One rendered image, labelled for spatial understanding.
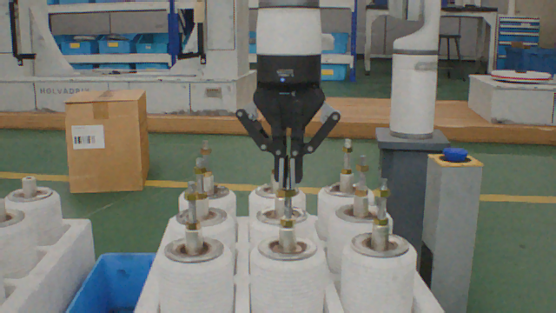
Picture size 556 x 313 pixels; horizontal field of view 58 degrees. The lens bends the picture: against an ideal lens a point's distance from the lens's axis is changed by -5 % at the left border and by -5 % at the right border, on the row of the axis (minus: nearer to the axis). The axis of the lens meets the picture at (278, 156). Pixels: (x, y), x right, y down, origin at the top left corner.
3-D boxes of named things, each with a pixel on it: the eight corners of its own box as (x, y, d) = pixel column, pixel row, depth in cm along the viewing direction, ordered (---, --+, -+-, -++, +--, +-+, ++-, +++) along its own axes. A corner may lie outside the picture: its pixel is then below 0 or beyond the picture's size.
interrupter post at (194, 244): (207, 253, 66) (206, 229, 65) (189, 257, 64) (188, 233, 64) (198, 247, 68) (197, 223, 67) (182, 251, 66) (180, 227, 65)
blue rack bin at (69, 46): (82, 52, 599) (81, 34, 594) (111, 52, 594) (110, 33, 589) (59, 55, 551) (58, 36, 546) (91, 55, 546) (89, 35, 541)
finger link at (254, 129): (245, 103, 65) (278, 139, 65) (235, 113, 65) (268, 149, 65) (240, 107, 62) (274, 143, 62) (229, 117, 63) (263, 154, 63)
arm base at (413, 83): (387, 129, 117) (391, 52, 112) (430, 131, 115) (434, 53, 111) (390, 138, 108) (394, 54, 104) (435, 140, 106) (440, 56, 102)
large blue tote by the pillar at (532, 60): (500, 83, 506) (504, 46, 497) (540, 85, 503) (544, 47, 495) (519, 89, 458) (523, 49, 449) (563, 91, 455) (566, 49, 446)
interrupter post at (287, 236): (299, 254, 66) (299, 229, 65) (280, 255, 65) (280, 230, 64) (294, 246, 68) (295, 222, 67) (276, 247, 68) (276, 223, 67)
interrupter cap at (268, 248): (324, 261, 64) (324, 256, 63) (261, 265, 62) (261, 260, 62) (310, 236, 71) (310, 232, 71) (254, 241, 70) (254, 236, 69)
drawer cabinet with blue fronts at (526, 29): (482, 74, 613) (486, 15, 596) (521, 76, 606) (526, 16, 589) (494, 78, 556) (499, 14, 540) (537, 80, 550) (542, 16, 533)
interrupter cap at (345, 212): (340, 226, 75) (340, 221, 75) (331, 208, 82) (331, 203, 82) (392, 223, 75) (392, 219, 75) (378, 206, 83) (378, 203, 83)
